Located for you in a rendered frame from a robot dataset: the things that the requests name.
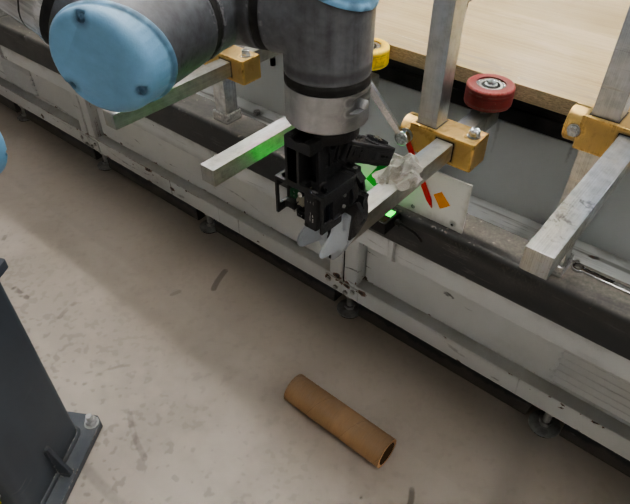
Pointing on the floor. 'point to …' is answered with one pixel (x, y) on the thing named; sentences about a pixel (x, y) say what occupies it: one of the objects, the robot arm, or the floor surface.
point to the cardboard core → (340, 420)
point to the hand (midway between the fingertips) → (334, 247)
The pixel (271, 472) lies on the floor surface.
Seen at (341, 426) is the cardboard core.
